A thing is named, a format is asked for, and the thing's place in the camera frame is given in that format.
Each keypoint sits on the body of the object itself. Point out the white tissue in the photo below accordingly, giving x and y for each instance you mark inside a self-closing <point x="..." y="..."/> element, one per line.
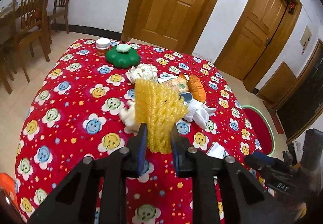
<point x="199" y="113"/>

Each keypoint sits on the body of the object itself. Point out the orange snack wrapper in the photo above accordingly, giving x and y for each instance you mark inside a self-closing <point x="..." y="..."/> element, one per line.
<point x="196" y="88"/>

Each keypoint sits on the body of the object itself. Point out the wooden chair near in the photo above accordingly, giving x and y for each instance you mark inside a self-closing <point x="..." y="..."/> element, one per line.
<point x="46" y="49"/>

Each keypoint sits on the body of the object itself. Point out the white teal box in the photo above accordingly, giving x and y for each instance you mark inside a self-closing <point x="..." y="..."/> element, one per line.
<point x="165" y="78"/>

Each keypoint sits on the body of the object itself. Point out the white paper scrap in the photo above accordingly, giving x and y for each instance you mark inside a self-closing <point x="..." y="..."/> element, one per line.
<point x="216" y="151"/>

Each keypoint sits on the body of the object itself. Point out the light blue plastic piece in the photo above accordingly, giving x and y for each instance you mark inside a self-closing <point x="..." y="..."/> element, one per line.
<point x="187" y="96"/>

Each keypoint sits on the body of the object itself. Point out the wall panel box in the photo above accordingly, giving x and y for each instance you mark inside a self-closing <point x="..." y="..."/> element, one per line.
<point x="306" y="37"/>

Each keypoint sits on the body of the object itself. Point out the red basin green rim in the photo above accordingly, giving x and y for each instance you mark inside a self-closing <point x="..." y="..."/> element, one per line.
<point x="262" y="129"/>

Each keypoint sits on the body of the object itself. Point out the wooden dining table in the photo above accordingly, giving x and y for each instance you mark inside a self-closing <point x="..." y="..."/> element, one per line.
<point x="6" y="19"/>

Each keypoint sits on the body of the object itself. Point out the orange round object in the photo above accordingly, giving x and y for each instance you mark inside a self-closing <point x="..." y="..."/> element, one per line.
<point x="7" y="184"/>

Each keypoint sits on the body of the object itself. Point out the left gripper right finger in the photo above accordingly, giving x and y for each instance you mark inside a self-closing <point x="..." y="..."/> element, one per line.
<point x="244" y="199"/>

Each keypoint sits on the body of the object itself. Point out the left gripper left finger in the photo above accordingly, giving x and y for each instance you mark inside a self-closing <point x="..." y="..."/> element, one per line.
<point x="95" y="188"/>

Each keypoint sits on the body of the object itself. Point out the biscuit packet wrapper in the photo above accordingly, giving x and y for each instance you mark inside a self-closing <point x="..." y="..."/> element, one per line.
<point x="178" y="84"/>

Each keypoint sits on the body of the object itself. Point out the wooden door right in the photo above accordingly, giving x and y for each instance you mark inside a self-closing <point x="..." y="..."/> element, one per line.
<point x="257" y="39"/>

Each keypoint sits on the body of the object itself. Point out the wooden door centre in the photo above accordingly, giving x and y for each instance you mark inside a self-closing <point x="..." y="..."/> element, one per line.
<point x="171" y="24"/>

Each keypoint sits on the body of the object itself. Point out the white lid small jar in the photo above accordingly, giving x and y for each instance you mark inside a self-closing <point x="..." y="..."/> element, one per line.
<point x="102" y="46"/>

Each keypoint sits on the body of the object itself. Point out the white paper wad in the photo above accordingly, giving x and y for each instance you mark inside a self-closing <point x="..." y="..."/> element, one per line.
<point x="127" y="116"/>

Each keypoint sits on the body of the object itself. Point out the cream paper ball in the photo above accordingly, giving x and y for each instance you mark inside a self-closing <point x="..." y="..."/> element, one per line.
<point x="142" y="71"/>

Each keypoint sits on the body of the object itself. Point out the yellow foam net wrap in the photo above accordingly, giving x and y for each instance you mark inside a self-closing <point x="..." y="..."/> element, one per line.
<point x="159" y="107"/>

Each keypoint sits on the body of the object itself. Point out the wooden chair far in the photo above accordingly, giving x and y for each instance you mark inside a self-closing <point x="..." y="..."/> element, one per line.
<point x="60" y="9"/>

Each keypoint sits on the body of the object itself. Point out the wooden chair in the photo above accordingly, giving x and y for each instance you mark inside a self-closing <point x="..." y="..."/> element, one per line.
<point x="60" y="9"/>
<point x="46" y="49"/>

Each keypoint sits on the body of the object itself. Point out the green flower-shaped container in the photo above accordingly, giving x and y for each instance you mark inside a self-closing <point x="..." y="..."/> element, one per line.
<point x="123" y="56"/>

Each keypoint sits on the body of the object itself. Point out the low wooden cabinet door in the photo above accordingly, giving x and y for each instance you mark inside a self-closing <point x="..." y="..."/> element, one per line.
<point x="278" y="85"/>

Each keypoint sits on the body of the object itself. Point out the red smiley flower tablecloth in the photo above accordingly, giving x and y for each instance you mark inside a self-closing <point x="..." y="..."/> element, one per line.
<point x="75" y="113"/>

